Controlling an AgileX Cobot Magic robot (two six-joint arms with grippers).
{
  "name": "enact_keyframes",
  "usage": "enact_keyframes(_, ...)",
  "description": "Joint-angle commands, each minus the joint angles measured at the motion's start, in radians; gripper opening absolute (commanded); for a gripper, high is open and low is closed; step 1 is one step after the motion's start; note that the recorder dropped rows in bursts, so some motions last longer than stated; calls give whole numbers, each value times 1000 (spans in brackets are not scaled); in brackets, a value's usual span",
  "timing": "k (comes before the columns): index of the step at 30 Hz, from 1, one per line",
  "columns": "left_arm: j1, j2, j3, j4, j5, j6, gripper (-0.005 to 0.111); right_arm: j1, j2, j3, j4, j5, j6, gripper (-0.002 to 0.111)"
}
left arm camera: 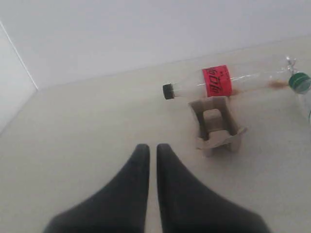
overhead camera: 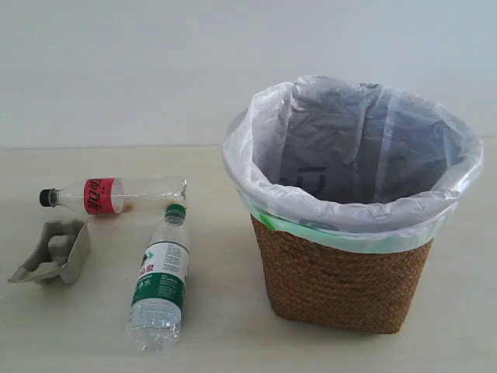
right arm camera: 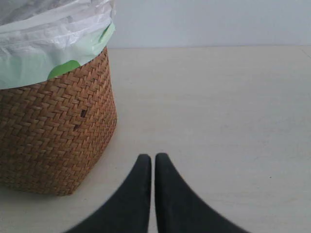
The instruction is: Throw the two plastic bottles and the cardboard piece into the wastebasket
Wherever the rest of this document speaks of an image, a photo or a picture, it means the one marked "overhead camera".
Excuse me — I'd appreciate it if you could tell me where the red label cola bottle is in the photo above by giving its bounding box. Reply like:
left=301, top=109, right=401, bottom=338
left=39, top=176, right=187, bottom=215

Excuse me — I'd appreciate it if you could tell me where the green label water bottle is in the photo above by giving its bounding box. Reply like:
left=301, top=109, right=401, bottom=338
left=127, top=204, right=190, bottom=351

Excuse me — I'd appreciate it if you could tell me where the grey cardboard pulp tray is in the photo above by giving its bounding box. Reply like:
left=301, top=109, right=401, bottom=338
left=9, top=219, right=91, bottom=286

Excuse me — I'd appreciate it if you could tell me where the white plastic bin liner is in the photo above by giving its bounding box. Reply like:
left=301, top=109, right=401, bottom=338
left=222, top=75, right=484, bottom=253

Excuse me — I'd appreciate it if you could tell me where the woven brown wicker basket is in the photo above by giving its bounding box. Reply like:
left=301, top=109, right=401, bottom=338
left=252, top=218, right=432, bottom=334

